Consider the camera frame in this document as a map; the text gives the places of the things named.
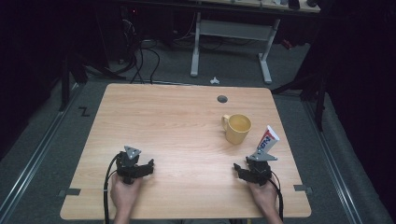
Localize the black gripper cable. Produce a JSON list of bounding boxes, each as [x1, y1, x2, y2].
[[103, 152, 121, 224], [268, 177, 285, 222]]

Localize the grey table bracket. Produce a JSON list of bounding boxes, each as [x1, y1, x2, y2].
[[292, 184, 314, 196], [57, 188, 82, 198]]

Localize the metal floor rail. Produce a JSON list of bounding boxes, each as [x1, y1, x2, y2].
[[302, 100, 364, 224], [0, 81, 82, 224]]

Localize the person's right hand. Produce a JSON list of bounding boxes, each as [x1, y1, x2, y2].
[[247, 174, 280, 217]]

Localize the white metal desk frame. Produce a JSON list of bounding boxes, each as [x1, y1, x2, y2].
[[190, 11, 282, 85]]

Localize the black metal stand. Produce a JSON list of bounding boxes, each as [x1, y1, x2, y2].
[[270, 66, 329, 133], [58, 54, 90, 113]]

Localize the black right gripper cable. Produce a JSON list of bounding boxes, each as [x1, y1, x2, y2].
[[268, 177, 285, 222]]

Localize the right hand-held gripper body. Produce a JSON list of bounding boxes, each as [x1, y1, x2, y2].
[[245, 150, 279, 188]]

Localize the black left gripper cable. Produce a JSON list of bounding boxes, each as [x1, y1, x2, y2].
[[103, 152, 121, 224]]

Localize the white toothpaste tube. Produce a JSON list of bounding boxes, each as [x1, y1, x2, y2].
[[256, 124, 280, 154]]

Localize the yellow cup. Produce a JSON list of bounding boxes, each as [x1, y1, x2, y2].
[[220, 113, 253, 146]]

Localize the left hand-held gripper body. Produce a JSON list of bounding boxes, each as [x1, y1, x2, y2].
[[116, 145, 143, 186]]

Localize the black floor cables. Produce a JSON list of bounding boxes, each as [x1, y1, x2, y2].
[[108, 18, 200, 85]]

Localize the person's left hand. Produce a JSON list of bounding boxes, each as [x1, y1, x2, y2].
[[109, 173, 144, 217]]

